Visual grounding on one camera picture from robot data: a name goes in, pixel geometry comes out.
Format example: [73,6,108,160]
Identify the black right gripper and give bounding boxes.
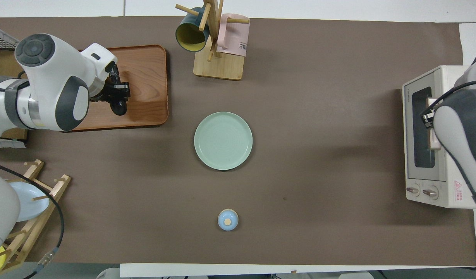
[419,107,437,129]

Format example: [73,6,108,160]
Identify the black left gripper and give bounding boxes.
[91,63,131,106]

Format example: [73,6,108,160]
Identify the oven glass door pink handle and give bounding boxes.
[402,74,447,183]

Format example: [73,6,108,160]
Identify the pale green plate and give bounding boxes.
[194,111,253,171]

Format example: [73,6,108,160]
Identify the cream toaster oven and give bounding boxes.
[402,65,476,210]

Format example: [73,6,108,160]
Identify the brown wooden tray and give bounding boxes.
[63,44,170,133]

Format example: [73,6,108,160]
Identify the dark blue mug yellow inside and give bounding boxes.
[175,7,211,53]

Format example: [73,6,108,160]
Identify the wooden mug tree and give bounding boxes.
[175,0,251,81]

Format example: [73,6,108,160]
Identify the wooden board with basket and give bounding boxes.
[0,25,29,149]

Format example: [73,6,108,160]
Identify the white foam wrap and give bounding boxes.
[0,138,26,149]

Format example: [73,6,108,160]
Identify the brown table mat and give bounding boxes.
[0,16,476,269]

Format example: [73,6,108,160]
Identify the pink mug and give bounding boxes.
[216,13,251,58]

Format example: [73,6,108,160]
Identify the light blue plate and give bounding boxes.
[9,181,51,222]

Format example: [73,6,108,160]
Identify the small blue call bell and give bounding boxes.
[217,208,239,232]

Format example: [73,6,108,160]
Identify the black wire basket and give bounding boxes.
[0,36,21,52]

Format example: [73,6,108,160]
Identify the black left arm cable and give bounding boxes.
[0,160,65,279]

